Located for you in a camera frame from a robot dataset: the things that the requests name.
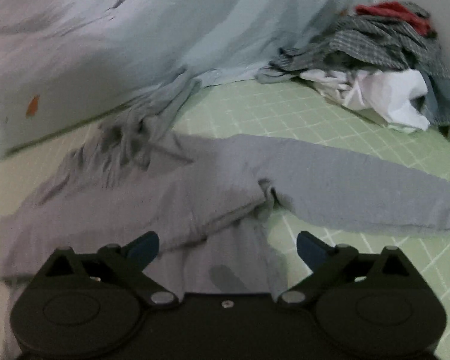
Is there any blue denim garment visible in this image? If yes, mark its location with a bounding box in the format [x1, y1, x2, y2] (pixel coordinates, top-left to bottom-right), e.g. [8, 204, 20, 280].
[418, 72, 450, 141]

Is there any grey plaid shirt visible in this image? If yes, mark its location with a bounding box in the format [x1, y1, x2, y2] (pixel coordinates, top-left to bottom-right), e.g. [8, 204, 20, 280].
[257, 15, 450, 84]

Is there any green checked bed sheet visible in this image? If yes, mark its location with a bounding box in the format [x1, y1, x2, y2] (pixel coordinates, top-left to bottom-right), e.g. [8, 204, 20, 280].
[0, 80, 450, 359]

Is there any light green carrot-print quilt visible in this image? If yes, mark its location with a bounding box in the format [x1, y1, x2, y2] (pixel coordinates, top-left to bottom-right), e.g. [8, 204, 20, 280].
[0, 0, 372, 159]

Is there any white garment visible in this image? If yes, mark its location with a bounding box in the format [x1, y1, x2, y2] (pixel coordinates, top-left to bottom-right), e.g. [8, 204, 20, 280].
[300, 69, 430, 133]

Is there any grey zip hoodie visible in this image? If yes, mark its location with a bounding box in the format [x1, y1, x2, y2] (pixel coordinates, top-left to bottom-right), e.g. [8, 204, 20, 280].
[0, 67, 450, 360]

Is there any red garment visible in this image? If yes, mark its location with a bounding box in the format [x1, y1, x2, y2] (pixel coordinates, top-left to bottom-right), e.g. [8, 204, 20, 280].
[354, 1, 435, 37]

